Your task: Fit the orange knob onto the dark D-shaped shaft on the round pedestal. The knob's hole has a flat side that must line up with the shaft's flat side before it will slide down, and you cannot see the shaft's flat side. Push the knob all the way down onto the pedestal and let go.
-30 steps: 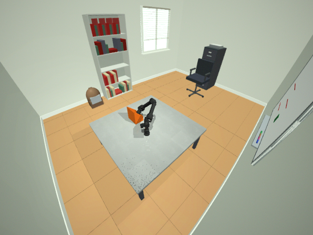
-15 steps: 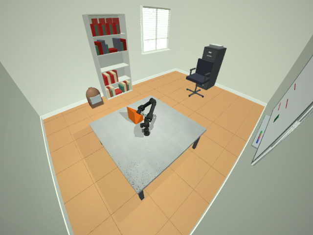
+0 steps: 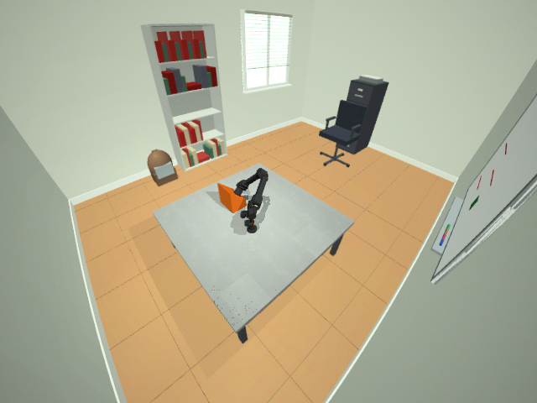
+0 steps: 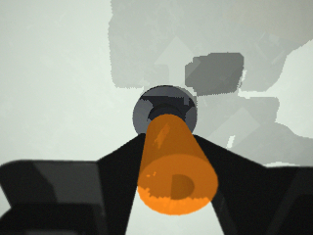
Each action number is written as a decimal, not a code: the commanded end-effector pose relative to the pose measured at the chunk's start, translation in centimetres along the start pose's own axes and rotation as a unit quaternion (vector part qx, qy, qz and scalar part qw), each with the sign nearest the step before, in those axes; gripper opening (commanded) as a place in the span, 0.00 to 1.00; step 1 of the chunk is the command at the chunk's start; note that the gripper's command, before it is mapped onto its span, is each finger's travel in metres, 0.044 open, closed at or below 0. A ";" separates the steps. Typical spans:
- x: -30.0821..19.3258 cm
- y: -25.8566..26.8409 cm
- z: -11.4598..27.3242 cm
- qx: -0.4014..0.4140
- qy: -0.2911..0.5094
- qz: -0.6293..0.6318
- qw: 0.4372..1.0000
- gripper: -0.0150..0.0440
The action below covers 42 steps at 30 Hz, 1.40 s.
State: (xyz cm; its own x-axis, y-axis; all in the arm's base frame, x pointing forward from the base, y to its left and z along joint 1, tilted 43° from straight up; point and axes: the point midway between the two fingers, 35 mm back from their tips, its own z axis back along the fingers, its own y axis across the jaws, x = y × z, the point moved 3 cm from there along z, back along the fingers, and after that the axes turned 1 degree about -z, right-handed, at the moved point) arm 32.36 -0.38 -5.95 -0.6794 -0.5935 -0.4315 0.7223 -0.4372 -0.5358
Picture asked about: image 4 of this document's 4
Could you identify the dark grey stepped pedestal with shaft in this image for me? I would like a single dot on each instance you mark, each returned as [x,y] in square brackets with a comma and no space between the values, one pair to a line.
[161,100]

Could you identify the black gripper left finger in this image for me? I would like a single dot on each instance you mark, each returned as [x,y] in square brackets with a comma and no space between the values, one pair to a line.
[109,184]

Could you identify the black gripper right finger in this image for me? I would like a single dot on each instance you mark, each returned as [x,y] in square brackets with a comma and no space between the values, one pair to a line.
[252,198]

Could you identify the orange knob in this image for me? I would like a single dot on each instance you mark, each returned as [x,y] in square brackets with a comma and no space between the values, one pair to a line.
[175,176]

